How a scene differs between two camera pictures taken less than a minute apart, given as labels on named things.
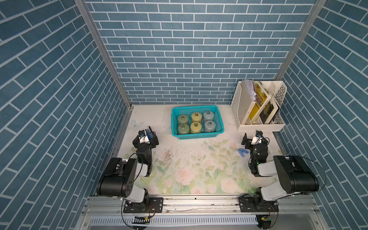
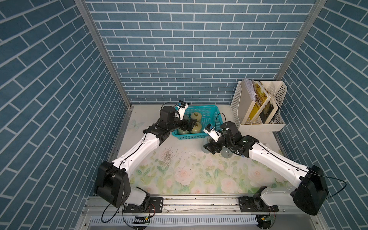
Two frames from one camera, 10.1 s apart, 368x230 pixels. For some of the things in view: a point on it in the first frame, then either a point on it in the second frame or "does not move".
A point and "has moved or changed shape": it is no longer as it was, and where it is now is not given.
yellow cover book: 262,99 does not move
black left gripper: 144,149 -> 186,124
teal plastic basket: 196,122 does not move
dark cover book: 268,113 does not move
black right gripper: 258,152 -> 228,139
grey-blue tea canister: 208,115 -> 225,153
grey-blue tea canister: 209,125 has moved or changed shape
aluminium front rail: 288,205 does not move
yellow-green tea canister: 196,117 does not move
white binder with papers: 246,99 does not move
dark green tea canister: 183,128 does not move
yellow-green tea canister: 195,127 does not move
